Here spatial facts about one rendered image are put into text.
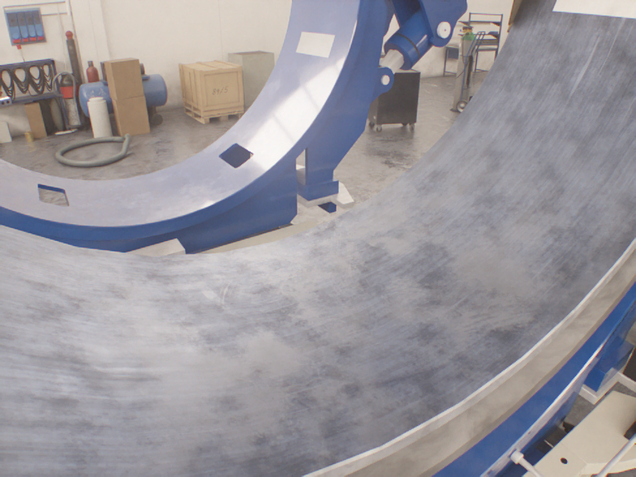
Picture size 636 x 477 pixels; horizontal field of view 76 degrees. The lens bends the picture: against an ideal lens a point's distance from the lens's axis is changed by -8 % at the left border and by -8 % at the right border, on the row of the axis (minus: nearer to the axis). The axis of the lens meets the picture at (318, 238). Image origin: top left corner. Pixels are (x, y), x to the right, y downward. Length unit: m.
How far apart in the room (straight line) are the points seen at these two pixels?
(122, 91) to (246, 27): 3.47
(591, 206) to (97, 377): 1.09
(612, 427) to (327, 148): 2.04
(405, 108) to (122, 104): 4.58
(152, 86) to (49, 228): 6.33
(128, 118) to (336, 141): 5.55
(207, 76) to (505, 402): 7.59
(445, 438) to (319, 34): 2.49
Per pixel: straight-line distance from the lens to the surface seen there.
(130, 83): 7.88
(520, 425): 1.33
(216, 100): 8.27
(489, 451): 1.29
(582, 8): 1.59
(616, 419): 1.80
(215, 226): 2.57
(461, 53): 9.30
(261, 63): 9.48
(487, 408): 1.04
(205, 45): 9.84
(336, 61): 2.74
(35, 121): 8.88
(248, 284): 1.05
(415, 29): 3.18
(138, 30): 9.46
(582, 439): 1.68
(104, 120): 8.04
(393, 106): 7.38
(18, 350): 0.70
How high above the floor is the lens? 2.00
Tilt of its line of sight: 29 degrees down
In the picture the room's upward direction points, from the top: straight up
